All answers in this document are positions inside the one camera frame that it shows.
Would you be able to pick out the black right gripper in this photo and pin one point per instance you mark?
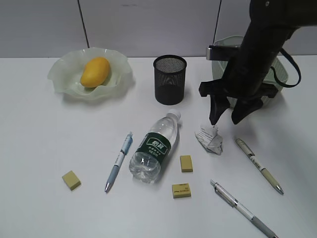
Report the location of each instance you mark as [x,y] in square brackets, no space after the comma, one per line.
[245,72]

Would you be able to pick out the white waste paper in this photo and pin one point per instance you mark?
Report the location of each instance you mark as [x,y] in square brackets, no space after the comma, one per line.
[208,137]

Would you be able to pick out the clear water bottle green label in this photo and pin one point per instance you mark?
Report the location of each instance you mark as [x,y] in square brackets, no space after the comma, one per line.
[145,164]

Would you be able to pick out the yellow mango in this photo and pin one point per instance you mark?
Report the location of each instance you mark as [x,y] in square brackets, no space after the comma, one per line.
[95,72]

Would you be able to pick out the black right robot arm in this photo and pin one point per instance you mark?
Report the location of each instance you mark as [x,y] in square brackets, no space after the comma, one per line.
[273,22]

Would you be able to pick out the green woven plastic basket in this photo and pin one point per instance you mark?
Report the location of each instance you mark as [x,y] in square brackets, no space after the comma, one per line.
[218,68]

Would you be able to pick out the black mesh pen holder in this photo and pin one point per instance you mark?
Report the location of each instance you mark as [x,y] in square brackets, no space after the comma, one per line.
[169,77]

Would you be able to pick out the yellow eraser centre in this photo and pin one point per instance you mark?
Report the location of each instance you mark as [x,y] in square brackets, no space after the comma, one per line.
[186,164]

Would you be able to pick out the beige white ballpoint pen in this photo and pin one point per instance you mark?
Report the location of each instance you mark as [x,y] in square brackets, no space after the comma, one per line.
[263,170]

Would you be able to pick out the grey white mechanical pen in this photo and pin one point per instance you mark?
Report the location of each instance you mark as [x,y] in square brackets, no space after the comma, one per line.
[233,202]

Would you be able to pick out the yellow eraser with red print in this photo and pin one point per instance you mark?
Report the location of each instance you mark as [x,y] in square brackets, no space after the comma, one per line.
[181,190]

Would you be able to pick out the blue white ballpoint pen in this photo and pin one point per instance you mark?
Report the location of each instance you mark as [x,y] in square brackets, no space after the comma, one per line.
[119,160]

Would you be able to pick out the pale green wavy glass plate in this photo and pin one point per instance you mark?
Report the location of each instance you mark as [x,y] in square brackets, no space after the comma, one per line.
[66,72]

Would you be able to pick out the yellow eraser far left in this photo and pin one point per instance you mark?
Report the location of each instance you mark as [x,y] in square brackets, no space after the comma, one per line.
[71,180]

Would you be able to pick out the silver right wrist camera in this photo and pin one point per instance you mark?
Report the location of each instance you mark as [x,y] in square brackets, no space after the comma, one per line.
[221,53]

